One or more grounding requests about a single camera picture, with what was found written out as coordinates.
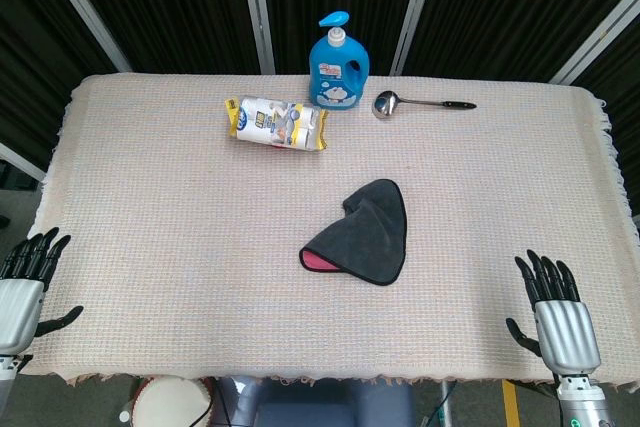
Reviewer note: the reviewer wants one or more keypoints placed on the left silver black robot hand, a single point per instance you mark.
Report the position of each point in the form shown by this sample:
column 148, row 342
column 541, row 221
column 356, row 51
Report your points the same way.
column 20, row 312

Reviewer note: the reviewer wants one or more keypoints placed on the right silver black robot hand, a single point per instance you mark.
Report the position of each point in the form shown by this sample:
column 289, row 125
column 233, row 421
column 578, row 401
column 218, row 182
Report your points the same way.
column 567, row 337

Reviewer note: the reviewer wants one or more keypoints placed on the red and black cloth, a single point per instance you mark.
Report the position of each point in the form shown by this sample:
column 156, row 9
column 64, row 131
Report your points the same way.
column 372, row 237

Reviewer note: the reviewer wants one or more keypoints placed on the grey metal table leg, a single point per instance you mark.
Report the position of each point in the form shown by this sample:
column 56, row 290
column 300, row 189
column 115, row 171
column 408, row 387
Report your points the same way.
column 446, row 404

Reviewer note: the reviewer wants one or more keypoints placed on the beige woven tablecloth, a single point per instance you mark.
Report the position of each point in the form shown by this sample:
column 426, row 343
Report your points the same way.
column 200, row 247

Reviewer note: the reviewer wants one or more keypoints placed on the blue grey robot torso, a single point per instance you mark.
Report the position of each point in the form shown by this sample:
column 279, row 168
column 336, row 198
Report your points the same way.
column 325, row 404

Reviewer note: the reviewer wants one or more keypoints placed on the blue detergent pump bottle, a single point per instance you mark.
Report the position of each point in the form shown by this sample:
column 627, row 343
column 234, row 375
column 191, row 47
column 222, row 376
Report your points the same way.
column 337, row 82

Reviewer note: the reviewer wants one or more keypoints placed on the white metal frame post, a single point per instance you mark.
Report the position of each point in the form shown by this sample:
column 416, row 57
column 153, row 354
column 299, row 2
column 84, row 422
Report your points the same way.
column 595, row 39
column 20, row 162
column 412, row 17
column 257, row 12
column 85, row 7

